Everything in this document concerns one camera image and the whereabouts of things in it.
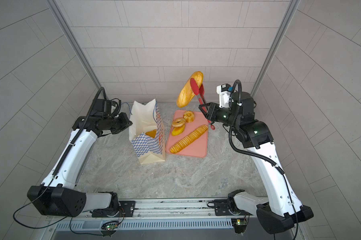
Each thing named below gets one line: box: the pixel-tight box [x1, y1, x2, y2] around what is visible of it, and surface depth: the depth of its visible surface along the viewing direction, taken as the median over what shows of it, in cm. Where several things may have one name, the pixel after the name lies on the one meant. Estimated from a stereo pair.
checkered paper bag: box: [129, 98, 166, 165], surface depth 83 cm
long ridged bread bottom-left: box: [170, 125, 208, 153], surface depth 95 cm
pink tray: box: [166, 110, 209, 158], surface depth 97 cm
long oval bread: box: [176, 71, 204, 108], surface depth 69 cm
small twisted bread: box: [183, 110, 195, 123], surface depth 107 cm
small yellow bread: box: [171, 124, 186, 136], surface depth 99 cm
